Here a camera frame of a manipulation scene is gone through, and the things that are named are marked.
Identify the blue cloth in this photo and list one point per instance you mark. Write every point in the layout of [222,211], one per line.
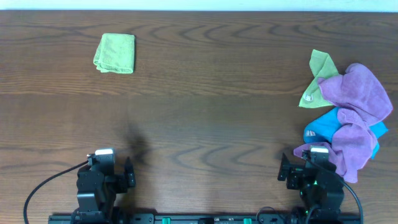
[323,128]

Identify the crumpled purple cloth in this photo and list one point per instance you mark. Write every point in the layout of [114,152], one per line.
[358,94]

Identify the purple cloth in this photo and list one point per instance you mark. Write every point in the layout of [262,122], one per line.
[358,94]
[350,149]

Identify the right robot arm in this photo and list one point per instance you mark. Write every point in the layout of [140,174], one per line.
[319,186]

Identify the folded green cloth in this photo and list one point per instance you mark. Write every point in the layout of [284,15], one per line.
[115,53]

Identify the crumpled green cloth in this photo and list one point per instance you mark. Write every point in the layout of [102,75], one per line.
[322,66]

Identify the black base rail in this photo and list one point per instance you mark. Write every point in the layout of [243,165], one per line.
[148,218]

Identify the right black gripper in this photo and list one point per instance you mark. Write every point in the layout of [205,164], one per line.
[288,173]

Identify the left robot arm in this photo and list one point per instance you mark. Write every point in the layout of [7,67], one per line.
[97,209]

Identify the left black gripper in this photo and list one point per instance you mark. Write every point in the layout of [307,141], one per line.
[125,180]

